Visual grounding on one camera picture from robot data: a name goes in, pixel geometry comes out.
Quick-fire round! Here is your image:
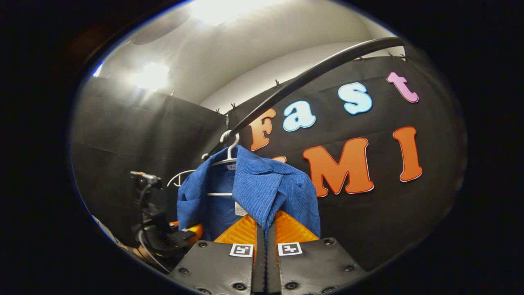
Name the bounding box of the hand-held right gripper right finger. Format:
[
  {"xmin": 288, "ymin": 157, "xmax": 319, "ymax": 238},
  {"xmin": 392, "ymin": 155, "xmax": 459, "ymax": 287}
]
[{"xmin": 267, "ymin": 211, "xmax": 367, "ymax": 295}]

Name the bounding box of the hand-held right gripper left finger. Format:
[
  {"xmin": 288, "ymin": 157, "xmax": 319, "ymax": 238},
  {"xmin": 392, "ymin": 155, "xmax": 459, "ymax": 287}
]
[{"xmin": 169, "ymin": 214, "xmax": 267, "ymax": 295}]

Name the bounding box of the blue corduroy jacket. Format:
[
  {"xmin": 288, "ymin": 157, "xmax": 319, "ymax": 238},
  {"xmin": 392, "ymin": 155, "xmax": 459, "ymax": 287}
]
[{"xmin": 177, "ymin": 145, "xmax": 321, "ymax": 242}]

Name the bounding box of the white plastic hanger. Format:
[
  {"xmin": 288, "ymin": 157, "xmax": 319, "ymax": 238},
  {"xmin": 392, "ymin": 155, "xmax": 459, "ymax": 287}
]
[
  {"xmin": 206, "ymin": 130, "xmax": 241, "ymax": 196},
  {"xmin": 167, "ymin": 169, "xmax": 198, "ymax": 188}
]

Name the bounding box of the black backdrop cloth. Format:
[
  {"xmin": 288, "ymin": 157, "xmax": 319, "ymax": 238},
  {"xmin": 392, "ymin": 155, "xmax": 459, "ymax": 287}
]
[{"xmin": 70, "ymin": 53, "xmax": 467, "ymax": 271}]

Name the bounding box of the rectangular ceiling light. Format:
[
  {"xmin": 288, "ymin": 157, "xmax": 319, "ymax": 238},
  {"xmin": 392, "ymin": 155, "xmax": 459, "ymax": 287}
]
[{"xmin": 131, "ymin": 61, "xmax": 172, "ymax": 93}]

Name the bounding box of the black clothes rail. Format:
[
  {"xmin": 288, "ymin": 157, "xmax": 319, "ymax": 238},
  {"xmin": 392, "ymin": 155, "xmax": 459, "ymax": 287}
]
[{"xmin": 204, "ymin": 38, "xmax": 407, "ymax": 161}]

